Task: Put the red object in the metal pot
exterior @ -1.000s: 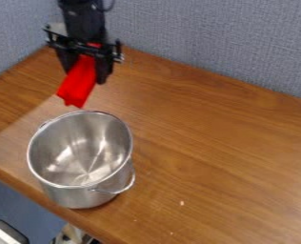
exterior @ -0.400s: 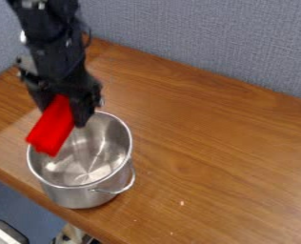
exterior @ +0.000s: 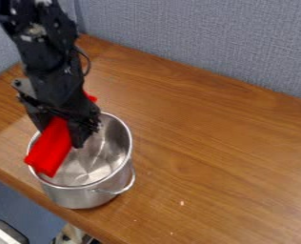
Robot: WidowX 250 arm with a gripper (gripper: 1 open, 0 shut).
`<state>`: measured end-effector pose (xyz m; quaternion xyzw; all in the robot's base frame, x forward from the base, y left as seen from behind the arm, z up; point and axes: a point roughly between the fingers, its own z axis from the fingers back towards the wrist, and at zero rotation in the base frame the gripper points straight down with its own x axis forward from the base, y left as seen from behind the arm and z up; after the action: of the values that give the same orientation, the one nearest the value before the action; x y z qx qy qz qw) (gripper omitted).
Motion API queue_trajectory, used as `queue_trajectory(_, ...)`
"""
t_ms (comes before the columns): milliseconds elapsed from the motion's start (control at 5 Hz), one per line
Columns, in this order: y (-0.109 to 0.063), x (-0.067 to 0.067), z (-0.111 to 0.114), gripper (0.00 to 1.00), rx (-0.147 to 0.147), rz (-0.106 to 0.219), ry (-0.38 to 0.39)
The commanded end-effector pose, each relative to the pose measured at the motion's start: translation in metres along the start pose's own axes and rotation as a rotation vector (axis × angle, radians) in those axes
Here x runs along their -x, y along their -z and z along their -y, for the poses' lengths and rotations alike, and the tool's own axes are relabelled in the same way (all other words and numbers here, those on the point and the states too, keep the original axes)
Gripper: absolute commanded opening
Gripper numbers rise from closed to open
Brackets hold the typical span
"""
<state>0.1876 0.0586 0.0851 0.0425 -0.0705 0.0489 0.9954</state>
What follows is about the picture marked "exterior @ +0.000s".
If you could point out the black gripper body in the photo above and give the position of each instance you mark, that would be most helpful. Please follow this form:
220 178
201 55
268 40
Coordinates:
60 91

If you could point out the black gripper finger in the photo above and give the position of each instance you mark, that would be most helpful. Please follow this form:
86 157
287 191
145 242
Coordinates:
81 129
41 116

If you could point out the red rectangular block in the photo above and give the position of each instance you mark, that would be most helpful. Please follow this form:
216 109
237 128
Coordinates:
52 148

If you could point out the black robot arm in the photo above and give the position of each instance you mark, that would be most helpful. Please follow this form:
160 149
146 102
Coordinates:
44 33

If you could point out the metal pot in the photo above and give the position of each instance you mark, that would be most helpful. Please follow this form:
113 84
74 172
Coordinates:
97 172

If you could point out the white object below table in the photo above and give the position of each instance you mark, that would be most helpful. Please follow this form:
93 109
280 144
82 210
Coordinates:
73 235

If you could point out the grey device below table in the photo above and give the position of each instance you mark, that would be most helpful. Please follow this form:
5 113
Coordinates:
12 235

